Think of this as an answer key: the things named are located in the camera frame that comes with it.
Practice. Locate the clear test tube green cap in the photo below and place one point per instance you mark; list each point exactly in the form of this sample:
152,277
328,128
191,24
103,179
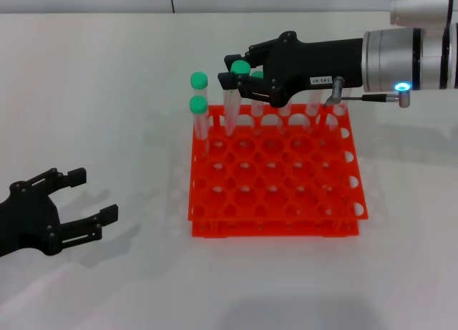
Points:
198,105
257,110
340,110
313,104
232,108
199,80
285,113

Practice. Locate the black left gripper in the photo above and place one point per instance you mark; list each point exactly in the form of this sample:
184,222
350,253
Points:
32,219

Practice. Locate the orange plastic test tube rack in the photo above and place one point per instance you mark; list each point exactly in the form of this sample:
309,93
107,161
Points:
282,172

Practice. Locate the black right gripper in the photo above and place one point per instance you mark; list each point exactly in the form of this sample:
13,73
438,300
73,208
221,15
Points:
315,63

